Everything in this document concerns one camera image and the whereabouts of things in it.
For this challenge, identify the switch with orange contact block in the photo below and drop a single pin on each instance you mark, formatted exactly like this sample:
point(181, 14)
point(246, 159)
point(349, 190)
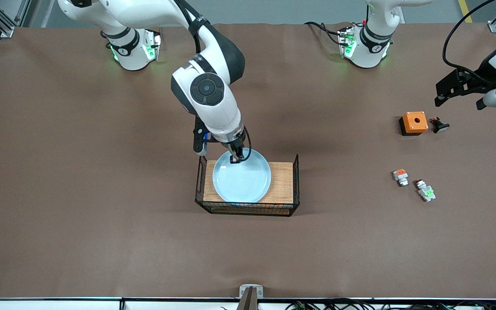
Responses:
point(401, 175)

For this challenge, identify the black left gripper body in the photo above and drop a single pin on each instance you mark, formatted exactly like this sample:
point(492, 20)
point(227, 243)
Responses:
point(483, 73)

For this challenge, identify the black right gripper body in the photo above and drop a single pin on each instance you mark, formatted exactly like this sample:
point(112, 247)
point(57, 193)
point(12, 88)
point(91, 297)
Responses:
point(235, 150)

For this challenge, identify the light blue round plate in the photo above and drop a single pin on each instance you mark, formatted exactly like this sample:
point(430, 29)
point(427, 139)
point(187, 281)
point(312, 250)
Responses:
point(241, 183)

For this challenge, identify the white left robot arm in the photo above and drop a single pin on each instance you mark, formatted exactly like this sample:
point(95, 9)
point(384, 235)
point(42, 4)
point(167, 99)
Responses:
point(366, 54)

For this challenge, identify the wooden board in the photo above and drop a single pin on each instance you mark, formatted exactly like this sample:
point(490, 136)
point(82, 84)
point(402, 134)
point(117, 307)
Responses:
point(282, 183)

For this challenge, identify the metal table edge bracket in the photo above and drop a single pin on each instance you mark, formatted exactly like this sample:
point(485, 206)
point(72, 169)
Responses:
point(260, 292)

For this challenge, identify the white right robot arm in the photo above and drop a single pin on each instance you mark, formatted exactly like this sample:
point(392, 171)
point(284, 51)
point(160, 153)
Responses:
point(213, 99)

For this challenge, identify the white table edge rail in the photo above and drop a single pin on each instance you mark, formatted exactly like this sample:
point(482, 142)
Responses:
point(58, 305)

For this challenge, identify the brown table cover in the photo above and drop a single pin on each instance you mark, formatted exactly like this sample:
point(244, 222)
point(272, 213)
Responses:
point(101, 215)

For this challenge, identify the orange button enclosure box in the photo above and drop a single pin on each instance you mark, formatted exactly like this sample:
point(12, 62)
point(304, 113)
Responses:
point(415, 122)

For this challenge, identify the black push button white cap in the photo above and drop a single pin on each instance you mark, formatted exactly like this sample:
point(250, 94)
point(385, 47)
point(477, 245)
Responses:
point(440, 126)

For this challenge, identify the red button green contact block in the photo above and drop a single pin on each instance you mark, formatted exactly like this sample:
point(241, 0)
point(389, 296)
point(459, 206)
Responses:
point(425, 191)

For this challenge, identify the grey tapered mount pole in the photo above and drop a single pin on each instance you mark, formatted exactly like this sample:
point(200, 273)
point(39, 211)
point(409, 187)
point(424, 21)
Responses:
point(248, 301)

